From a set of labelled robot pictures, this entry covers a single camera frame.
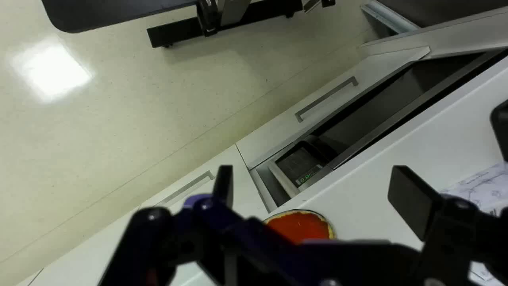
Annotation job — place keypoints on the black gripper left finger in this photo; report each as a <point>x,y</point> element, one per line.
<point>159,249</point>

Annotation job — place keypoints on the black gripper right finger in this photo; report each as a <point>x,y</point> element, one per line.
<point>465,239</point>

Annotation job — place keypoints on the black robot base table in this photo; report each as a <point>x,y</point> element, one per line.
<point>105,14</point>

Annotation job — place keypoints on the printed paper sheet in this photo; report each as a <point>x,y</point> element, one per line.
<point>484,188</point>

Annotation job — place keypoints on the red ping pong paddle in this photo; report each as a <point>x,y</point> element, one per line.
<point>298,225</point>

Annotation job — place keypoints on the built-in dark oven cavity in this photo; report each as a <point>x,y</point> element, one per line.
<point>381,114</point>

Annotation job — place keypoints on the white pull-out appliance front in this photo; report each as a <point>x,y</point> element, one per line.
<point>295,96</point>

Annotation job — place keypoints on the tall white side panel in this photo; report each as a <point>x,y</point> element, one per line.
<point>422,34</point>

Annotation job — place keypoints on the black mounting rail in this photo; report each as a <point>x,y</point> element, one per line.
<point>175,33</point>

